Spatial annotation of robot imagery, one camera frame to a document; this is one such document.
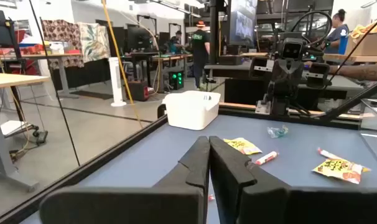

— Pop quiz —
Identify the light wooden table side board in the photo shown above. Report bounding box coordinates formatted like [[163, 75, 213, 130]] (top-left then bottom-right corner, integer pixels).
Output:
[[218, 101, 362, 121]]

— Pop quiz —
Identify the brown cardboard box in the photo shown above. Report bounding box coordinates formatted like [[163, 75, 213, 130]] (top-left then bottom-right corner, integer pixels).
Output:
[[345, 30, 377, 57]]

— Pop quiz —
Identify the white plastic bin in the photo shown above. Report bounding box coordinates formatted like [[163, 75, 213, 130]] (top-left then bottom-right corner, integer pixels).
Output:
[[162, 90, 222, 131]]

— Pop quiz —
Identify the black and red box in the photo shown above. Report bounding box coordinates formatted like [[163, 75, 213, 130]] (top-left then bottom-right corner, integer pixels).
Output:
[[126, 80, 151, 102]]

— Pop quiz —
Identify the grey desk leg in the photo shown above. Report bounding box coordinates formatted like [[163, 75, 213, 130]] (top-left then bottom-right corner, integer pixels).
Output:
[[0, 102, 40, 192]]

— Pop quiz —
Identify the black computer with green lights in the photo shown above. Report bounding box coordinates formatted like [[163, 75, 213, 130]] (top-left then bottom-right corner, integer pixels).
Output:
[[168, 70, 185, 91]]

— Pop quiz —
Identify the clear plastic bin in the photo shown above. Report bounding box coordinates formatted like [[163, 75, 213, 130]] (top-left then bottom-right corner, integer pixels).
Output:
[[359, 98, 377, 164]]

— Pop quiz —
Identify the yellow crumpled bag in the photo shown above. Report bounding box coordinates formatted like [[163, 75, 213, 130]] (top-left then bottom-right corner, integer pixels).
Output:
[[350, 20, 377, 40]]

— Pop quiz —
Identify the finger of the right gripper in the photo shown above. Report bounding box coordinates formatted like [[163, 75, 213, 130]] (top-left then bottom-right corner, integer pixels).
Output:
[[249, 57, 275, 80], [305, 62, 332, 90]]

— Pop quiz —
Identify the black hanging cable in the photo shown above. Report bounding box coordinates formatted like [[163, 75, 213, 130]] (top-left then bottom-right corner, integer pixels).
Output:
[[28, 0, 81, 166]]

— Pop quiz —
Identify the black metal post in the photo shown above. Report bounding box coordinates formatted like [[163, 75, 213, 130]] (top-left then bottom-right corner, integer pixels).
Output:
[[208, 0, 226, 65]]

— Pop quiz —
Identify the leaf print cloth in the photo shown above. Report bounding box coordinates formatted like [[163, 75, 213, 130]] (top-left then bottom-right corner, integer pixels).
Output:
[[78, 22, 111, 65]]

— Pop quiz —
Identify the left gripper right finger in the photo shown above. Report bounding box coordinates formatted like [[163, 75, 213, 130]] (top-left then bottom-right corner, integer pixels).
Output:
[[208, 136, 377, 224]]

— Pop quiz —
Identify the long wooden desk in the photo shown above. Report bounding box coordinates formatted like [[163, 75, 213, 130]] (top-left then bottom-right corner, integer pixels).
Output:
[[0, 73, 51, 90]]

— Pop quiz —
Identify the person's forearm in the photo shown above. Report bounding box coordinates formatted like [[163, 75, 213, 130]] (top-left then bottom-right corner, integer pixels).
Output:
[[327, 63, 377, 82]]

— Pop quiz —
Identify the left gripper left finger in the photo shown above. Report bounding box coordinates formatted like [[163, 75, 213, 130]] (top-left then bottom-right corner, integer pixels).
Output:
[[39, 136, 211, 224]]

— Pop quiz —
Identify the yellow Sour Patch candy packet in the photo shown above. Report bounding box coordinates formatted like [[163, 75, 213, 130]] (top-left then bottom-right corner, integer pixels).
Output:
[[312, 157, 371, 185], [223, 137, 263, 156]]

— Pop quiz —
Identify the white tower fan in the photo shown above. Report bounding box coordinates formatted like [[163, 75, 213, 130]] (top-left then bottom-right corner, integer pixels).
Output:
[[108, 57, 128, 108]]

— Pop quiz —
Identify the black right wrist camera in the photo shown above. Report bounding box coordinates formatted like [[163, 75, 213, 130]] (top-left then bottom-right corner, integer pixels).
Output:
[[277, 37, 305, 62]]

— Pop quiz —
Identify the person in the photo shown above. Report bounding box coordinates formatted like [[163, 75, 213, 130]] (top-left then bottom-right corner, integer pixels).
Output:
[[323, 8, 351, 54], [190, 20, 212, 90], [169, 30, 185, 54]]

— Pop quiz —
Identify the brown floral cloth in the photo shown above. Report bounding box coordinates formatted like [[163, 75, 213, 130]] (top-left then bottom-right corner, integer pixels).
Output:
[[40, 19, 85, 69]]

